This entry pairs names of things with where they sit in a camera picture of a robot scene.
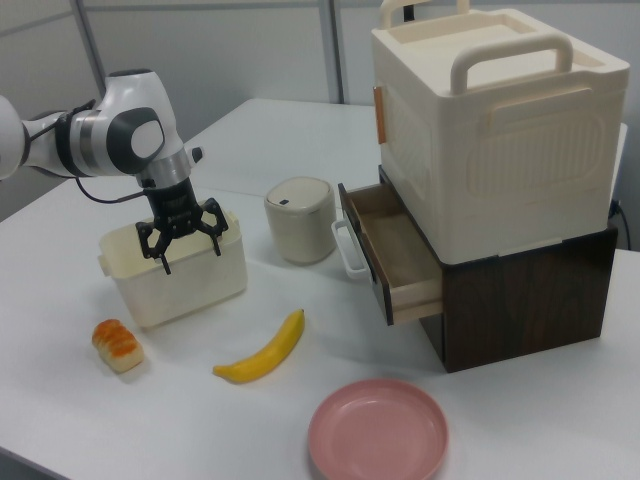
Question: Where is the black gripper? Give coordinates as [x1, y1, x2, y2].
[135, 179, 229, 276]

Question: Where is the cream plastic box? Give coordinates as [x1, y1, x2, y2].
[97, 212, 250, 330]

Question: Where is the beige lidded trash can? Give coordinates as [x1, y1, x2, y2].
[263, 175, 336, 265]

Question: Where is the orange toy bread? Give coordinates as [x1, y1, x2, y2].
[91, 318, 145, 375]

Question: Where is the yellow banana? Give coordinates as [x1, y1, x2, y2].
[212, 308, 307, 385]

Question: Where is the pink plate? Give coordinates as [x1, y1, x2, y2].
[307, 378, 450, 480]

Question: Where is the dark brown wooden cabinet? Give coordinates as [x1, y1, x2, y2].
[378, 164, 621, 374]

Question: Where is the wooden drawer with white handle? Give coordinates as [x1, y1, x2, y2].
[331, 182, 445, 327]

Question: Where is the cream storage box with handles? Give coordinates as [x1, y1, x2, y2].
[370, 0, 630, 264]

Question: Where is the black wall cable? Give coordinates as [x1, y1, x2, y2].
[610, 198, 632, 249]

